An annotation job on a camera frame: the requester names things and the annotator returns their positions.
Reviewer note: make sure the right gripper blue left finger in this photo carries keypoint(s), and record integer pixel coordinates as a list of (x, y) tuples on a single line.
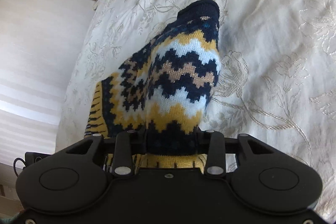
[(122, 158)]

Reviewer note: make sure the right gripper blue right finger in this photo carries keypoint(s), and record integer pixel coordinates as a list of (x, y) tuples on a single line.
[(212, 144)]

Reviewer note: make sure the navy yellow white knit sweater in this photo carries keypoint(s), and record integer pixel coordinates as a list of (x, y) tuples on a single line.
[(163, 90)]

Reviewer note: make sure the cream floral embroidered bedspread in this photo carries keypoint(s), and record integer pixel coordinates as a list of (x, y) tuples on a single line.
[(277, 81)]

